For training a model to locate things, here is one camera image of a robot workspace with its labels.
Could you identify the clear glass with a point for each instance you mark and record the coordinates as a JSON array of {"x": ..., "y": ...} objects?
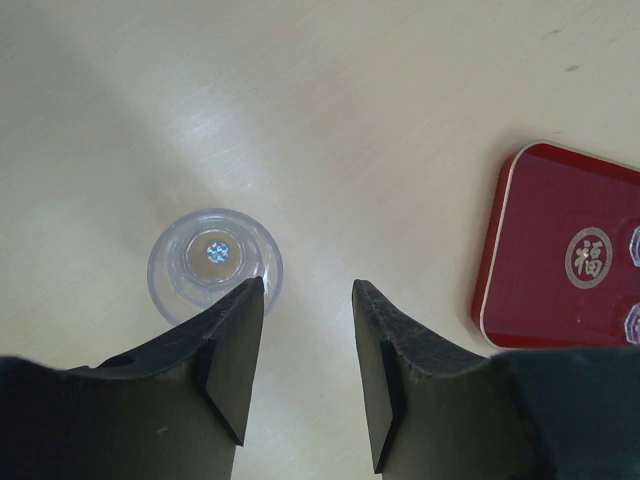
[
  {"x": 634, "y": 247},
  {"x": 632, "y": 325},
  {"x": 204, "y": 255}
]

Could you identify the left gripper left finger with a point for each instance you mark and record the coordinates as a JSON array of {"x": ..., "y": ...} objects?
[{"x": 175, "y": 407}]

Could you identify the red lacquer tray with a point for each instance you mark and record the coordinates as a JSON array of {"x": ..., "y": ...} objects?
[{"x": 555, "y": 269}]

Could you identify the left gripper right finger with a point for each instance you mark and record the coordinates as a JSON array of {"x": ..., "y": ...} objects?
[{"x": 435, "y": 410}]

